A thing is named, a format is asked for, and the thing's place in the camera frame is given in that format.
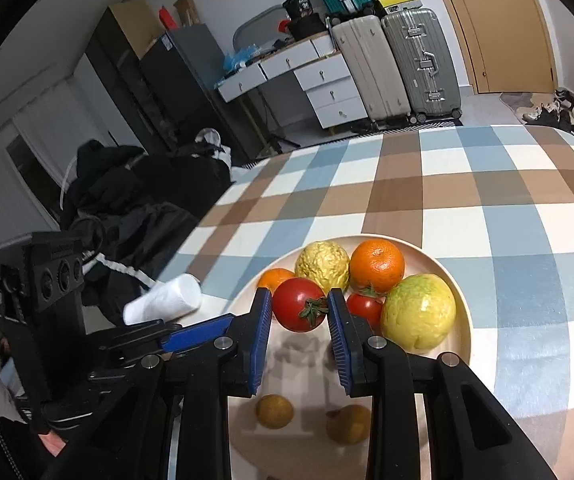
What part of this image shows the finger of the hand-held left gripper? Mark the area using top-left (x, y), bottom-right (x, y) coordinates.
top-left (97, 312), bottom-right (238, 357)
top-left (87, 355), bottom-right (142, 397)

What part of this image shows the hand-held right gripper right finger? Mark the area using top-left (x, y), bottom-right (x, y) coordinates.
top-left (327, 288), bottom-right (560, 480)

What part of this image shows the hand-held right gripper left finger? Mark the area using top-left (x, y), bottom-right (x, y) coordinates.
top-left (52, 288), bottom-right (273, 480)

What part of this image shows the cream round plate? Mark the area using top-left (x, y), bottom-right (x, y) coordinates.
top-left (227, 233), bottom-right (472, 480)

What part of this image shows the large red tomato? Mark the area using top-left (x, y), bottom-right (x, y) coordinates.
top-left (272, 277), bottom-right (328, 333)

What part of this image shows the small orange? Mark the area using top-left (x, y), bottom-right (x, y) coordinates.
top-left (257, 268), bottom-right (296, 293)

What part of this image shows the large orange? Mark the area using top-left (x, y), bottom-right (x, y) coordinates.
top-left (350, 239), bottom-right (406, 293)

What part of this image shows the person's left hand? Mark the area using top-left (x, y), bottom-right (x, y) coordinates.
top-left (39, 431), bottom-right (68, 457)

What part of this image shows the small red tomato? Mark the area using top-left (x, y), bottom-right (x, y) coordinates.
top-left (346, 287), bottom-right (385, 331)

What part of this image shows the white paper towel roll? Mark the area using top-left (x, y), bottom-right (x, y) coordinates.
top-left (123, 274), bottom-right (202, 326)

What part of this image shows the small yellowish tangerine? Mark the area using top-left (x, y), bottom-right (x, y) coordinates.
top-left (256, 394), bottom-right (294, 430)
top-left (326, 404), bottom-right (372, 445)

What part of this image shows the wrinkled yellow fruit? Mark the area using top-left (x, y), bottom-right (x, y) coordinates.
top-left (295, 241), bottom-right (351, 295)

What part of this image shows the yellow-green round fruit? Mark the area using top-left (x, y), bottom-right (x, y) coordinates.
top-left (380, 273), bottom-right (457, 352)

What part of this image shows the pile of black clothes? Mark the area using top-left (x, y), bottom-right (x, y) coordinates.
top-left (61, 139), bottom-right (234, 327)

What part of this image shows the checkered tablecloth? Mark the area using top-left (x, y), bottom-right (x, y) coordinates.
top-left (157, 125), bottom-right (574, 480)

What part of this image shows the dark tall cabinet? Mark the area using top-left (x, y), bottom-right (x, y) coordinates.
top-left (84, 7), bottom-right (178, 153)

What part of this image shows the black white striped rug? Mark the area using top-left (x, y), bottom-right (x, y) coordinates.
top-left (232, 119), bottom-right (464, 168)

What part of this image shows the grey refrigerator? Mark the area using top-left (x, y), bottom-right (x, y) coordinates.
top-left (139, 22), bottom-right (268, 162)

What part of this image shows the white drawer cabinet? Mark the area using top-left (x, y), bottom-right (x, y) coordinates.
top-left (217, 35), bottom-right (368, 131)

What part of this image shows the large brown carton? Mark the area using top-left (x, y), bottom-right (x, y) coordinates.
top-left (109, 0), bottom-right (166, 59)

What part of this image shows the beige suitcase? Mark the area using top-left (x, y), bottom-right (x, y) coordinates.
top-left (331, 15), bottom-right (412, 128)

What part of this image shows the blue plastic bag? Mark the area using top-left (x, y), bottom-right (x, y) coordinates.
top-left (223, 44), bottom-right (261, 74)

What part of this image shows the silver suitcase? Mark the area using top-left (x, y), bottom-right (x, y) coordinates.
top-left (382, 7), bottom-right (464, 123)

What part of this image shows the grey door mat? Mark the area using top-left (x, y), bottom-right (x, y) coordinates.
top-left (499, 91), bottom-right (558, 112)

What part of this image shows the oval mirror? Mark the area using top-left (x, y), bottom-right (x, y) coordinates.
top-left (232, 4), bottom-right (288, 54)

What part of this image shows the pile of sneakers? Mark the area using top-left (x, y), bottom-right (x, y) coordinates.
top-left (521, 87), bottom-right (574, 150)

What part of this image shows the black handbag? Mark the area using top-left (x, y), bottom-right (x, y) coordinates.
top-left (283, 0), bottom-right (314, 19)

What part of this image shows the black and yellow shoebox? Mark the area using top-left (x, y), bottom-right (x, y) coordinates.
top-left (377, 0), bottom-right (424, 15)

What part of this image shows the wooden door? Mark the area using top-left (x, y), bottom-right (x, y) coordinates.
top-left (424, 0), bottom-right (555, 95)

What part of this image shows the thin black cable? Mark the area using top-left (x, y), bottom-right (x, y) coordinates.
top-left (69, 216), bottom-right (108, 262)

